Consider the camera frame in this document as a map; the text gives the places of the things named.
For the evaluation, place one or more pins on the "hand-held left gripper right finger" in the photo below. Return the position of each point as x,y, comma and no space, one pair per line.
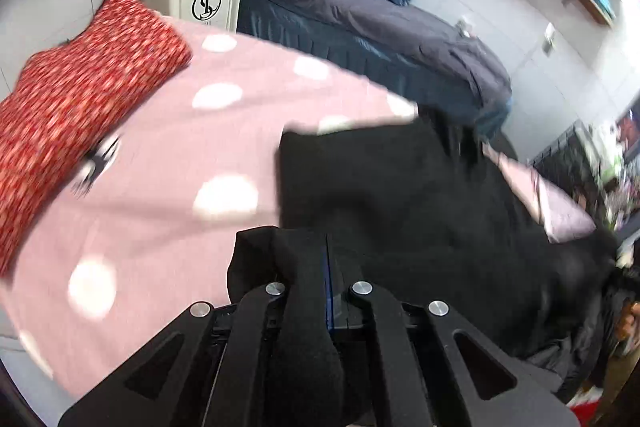
329,302

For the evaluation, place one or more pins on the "white wall socket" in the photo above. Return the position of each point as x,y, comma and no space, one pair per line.
548,39

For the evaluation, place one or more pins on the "dark grey cloth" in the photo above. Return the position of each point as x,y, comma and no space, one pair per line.
585,347

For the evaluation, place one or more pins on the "red patterned pillow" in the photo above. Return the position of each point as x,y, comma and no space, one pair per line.
75,107

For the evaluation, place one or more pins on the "black shelf rack with goods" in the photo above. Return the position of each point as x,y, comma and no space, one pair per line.
595,157

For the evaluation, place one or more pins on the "blue skirted bed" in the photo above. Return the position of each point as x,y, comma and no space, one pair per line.
350,52

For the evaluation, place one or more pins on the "pink polka-dot blanket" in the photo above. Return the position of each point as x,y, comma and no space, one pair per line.
175,187

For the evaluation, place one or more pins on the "grey duvet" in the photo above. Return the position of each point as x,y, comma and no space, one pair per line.
395,27

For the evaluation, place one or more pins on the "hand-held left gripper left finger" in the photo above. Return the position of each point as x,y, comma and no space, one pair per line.
250,342

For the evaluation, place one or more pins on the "black long-sleeved garment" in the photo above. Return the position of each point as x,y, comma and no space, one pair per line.
400,217

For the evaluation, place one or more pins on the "mauve bed sheet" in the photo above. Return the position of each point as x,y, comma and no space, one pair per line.
547,202

